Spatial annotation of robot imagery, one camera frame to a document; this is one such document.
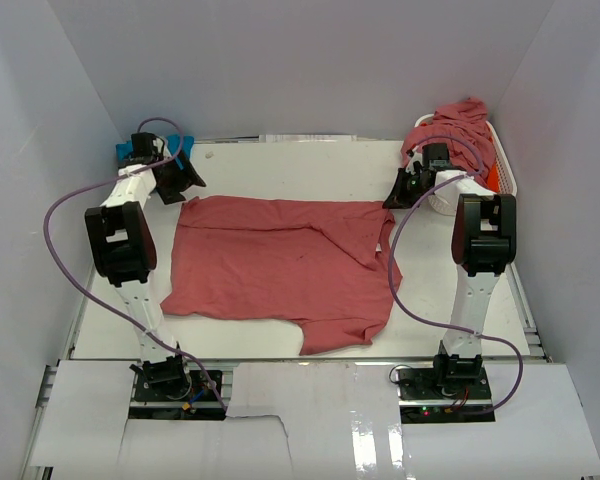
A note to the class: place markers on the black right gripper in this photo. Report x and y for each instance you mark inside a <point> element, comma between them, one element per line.
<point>398,198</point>

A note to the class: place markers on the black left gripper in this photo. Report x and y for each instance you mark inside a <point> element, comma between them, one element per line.
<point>172,194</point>

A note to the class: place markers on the pink t-shirt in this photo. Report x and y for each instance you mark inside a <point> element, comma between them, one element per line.
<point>321,265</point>
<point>462,126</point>

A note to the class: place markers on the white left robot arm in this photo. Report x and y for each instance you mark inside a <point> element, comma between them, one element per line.
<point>125,254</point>

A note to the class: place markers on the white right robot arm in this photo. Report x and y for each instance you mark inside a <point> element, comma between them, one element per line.
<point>483,244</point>

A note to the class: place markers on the folded blue t-shirt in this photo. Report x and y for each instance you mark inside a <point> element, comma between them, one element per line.
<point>124,150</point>

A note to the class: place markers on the pink t-shirt in basket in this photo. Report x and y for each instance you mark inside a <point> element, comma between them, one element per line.
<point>462,126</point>

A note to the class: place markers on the white plastic laundry basket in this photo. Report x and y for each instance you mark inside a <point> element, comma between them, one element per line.
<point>508,183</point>

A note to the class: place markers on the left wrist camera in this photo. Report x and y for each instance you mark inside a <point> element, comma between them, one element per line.
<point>161,145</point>

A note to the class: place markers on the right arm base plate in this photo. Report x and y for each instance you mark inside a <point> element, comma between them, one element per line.
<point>422,401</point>

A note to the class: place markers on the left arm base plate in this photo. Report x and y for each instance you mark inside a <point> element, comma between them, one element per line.
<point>195,402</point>

